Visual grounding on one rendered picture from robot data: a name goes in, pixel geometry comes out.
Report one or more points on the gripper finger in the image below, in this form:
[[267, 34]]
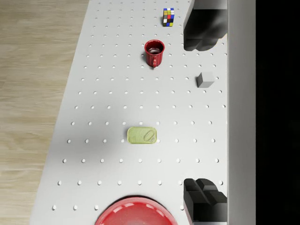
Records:
[[206, 28], [206, 204]]

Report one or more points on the flat-sided can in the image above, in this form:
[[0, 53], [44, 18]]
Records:
[[139, 136]]

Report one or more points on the puzzle cube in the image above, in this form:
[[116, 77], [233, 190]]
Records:
[[168, 17]]

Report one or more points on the grey cube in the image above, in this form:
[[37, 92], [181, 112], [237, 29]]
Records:
[[206, 80]]

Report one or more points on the red mug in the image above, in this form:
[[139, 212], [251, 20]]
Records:
[[153, 58]]

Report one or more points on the red plate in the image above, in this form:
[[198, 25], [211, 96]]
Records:
[[136, 213]]

